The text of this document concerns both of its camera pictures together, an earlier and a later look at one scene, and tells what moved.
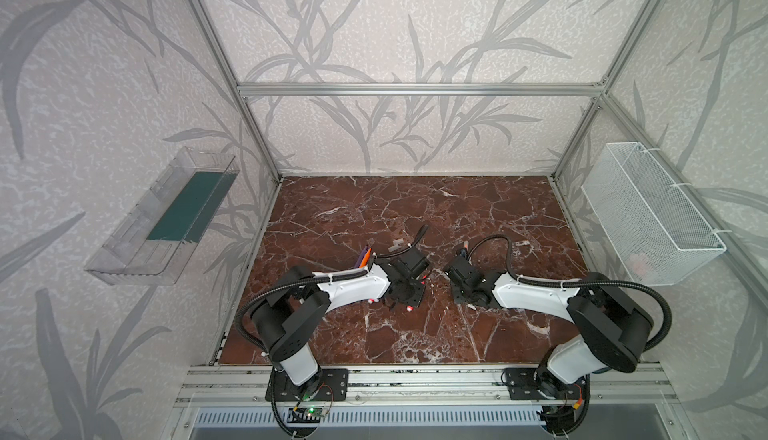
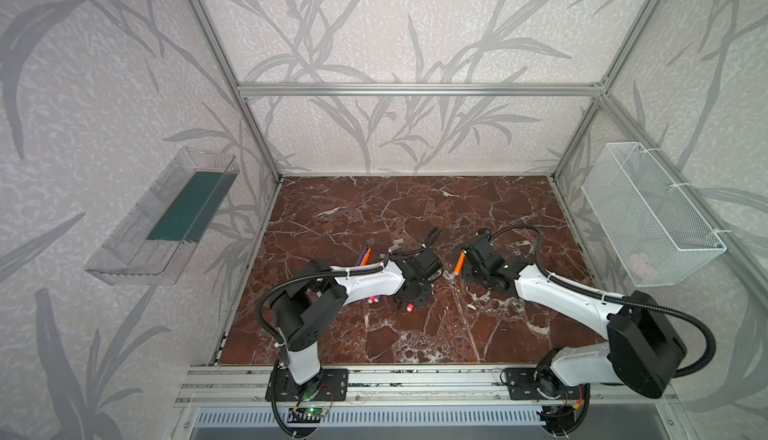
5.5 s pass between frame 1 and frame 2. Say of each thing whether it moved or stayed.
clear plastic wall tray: stayed
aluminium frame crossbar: stayed
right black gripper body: moved
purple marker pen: stayed
